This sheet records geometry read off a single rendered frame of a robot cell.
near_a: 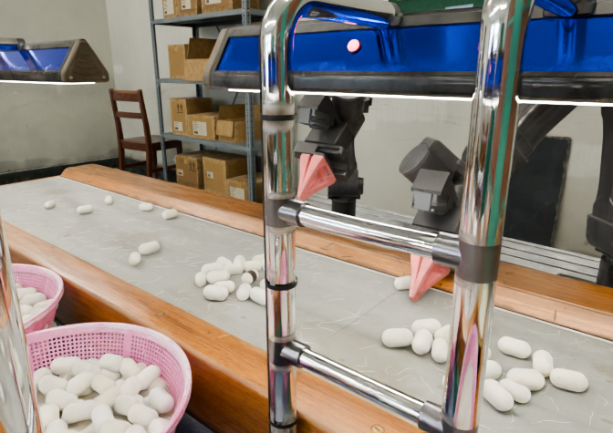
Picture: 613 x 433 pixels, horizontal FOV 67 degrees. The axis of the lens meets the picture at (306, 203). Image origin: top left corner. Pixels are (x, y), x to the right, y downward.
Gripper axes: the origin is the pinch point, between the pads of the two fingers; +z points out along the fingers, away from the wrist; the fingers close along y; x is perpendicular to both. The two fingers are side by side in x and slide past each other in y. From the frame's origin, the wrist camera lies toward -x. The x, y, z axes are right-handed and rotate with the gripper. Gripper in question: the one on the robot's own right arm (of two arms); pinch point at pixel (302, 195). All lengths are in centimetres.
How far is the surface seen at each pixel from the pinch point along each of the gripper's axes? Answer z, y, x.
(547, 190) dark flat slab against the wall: -120, 5, 152
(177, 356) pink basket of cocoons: 31.8, 10.2, -15.5
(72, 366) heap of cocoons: 38.3, -0.4, -17.9
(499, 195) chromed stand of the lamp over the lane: 17, 41, -34
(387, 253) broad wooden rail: 1.7, 14.1, 10.3
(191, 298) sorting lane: 24.3, -3.0, -5.8
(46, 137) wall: -76, -440, 127
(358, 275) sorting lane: 7.7, 12.1, 8.3
